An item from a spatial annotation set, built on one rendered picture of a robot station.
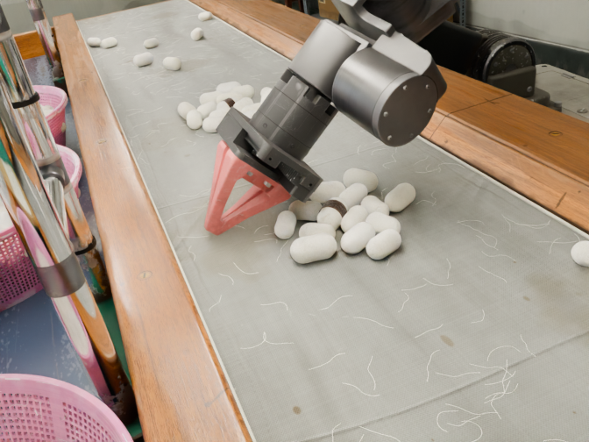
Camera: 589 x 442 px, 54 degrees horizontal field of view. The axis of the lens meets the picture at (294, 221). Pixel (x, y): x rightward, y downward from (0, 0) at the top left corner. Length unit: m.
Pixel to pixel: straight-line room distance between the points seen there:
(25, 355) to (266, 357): 0.27
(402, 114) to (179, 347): 0.23
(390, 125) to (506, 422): 0.21
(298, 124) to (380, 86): 0.09
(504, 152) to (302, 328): 0.28
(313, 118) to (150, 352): 0.22
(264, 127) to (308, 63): 0.06
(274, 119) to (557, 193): 0.25
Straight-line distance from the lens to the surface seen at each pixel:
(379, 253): 0.46
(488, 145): 0.60
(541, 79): 1.60
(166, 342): 0.39
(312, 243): 0.46
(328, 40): 0.48
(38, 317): 0.63
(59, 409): 0.40
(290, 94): 0.48
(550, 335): 0.41
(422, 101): 0.44
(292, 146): 0.48
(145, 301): 0.44
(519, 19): 3.23
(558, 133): 0.61
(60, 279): 0.35
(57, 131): 0.92
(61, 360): 0.56
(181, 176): 0.66
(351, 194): 0.52
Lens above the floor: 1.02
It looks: 32 degrees down
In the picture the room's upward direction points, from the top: 10 degrees counter-clockwise
